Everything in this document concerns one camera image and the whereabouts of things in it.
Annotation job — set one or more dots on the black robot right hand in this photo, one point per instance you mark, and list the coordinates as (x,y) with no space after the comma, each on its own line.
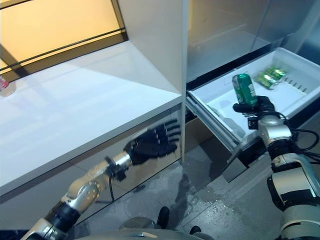
(265,106)

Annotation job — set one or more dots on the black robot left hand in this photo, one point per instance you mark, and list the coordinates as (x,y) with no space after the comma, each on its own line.
(150,148)

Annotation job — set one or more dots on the green drink can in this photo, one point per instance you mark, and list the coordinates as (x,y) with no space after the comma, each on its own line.
(266,80)
(245,90)
(276,72)

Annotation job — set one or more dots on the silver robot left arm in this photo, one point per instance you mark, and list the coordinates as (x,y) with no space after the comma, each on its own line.
(85,190)

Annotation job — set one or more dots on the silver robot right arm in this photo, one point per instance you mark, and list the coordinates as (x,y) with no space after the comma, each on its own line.
(290,175)

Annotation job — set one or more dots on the white fridge drawer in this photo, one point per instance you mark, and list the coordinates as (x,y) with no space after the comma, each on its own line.
(217,100)

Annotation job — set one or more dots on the silver fridge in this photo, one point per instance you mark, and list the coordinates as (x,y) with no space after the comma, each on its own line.
(220,30)

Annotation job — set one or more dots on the silver robot left leg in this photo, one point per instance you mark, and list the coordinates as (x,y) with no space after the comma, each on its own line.
(163,216)

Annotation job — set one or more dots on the grey robot torso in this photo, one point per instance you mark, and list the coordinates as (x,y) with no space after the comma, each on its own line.
(140,235)

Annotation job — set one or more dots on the white counter cabinet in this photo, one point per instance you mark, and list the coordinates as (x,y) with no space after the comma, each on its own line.
(62,112)

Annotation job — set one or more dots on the white tall cabinet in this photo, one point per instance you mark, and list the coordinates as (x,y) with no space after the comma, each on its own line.
(155,37)

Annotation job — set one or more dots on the yellow backlit window panel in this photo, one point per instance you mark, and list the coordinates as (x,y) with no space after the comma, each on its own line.
(62,25)

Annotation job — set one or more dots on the red drink can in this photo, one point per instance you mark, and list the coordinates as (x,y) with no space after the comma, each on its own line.
(3,83)

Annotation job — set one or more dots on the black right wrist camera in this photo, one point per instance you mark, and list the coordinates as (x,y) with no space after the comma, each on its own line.
(252,122)

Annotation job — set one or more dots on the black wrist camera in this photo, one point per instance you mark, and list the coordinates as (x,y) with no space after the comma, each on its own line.
(116,168)
(252,122)

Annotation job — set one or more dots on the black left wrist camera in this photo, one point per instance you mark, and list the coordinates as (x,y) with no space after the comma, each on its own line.
(116,168)

